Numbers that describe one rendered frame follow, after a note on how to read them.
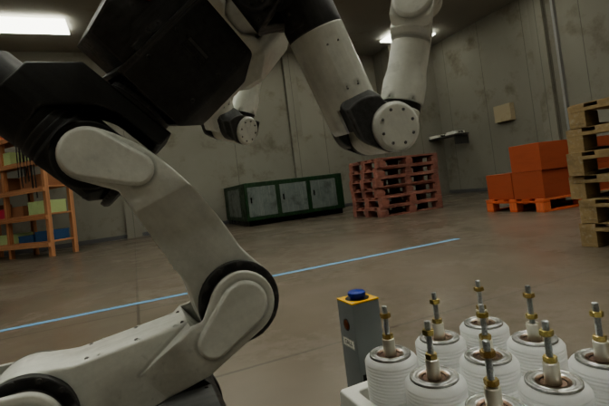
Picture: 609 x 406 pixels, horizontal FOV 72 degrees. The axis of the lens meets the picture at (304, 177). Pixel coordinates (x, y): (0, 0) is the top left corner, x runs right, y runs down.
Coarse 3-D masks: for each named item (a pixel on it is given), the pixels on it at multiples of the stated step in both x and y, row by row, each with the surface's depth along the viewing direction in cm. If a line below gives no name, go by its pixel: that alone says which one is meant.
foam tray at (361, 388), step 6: (360, 384) 82; (366, 384) 82; (342, 390) 81; (348, 390) 80; (354, 390) 80; (360, 390) 80; (366, 390) 80; (342, 396) 80; (348, 396) 78; (354, 396) 78; (360, 396) 78; (366, 396) 80; (342, 402) 80; (348, 402) 78; (354, 402) 76; (360, 402) 75; (366, 402) 75
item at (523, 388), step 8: (520, 384) 62; (520, 392) 61; (528, 392) 60; (536, 392) 59; (584, 392) 57; (592, 392) 58; (520, 400) 62; (528, 400) 59; (536, 400) 58; (544, 400) 58; (552, 400) 57; (560, 400) 57; (568, 400) 56; (576, 400) 56; (584, 400) 56; (592, 400) 57
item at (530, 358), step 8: (512, 344) 76; (520, 344) 75; (560, 344) 73; (512, 352) 76; (520, 352) 74; (528, 352) 73; (536, 352) 72; (544, 352) 72; (560, 352) 72; (520, 360) 74; (528, 360) 73; (536, 360) 72; (560, 360) 72; (520, 368) 74; (528, 368) 73; (536, 368) 72; (560, 368) 72; (568, 368) 74
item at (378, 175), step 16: (368, 160) 669; (384, 160) 653; (416, 160) 729; (432, 160) 697; (352, 176) 716; (368, 176) 685; (384, 176) 654; (400, 176) 666; (416, 176) 733; (432, 176) 692; (352, 192) 724; (368, 192) 687; (384, 192) 656; (400, 192) 711; (416, 192) 678; (432, 192) 704; (368, 208) 679; (384, 208) 648; (400, 208) 704; (416, 208) 672; (432, 208) 686
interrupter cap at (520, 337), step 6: (522, 330) 80; (516, 336) 78; (522, 336) 78; (552, 336) 76; (516, 342) 76; (522, 342) 75; (528, 342) 75; (534, 342) 75; (540, 342) 74; (552, 342) 73
